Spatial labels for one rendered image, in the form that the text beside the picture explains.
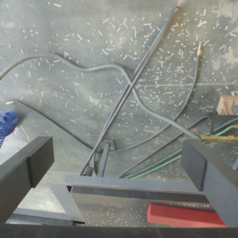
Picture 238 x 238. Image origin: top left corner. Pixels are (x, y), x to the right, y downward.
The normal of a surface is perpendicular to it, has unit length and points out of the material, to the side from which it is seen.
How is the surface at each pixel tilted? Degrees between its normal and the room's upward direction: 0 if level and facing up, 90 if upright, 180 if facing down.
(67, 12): 0
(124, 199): 0
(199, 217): 90
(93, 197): 0
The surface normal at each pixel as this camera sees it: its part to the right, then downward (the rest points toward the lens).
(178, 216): 0.05, -0.78
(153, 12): -0.12, 0.61
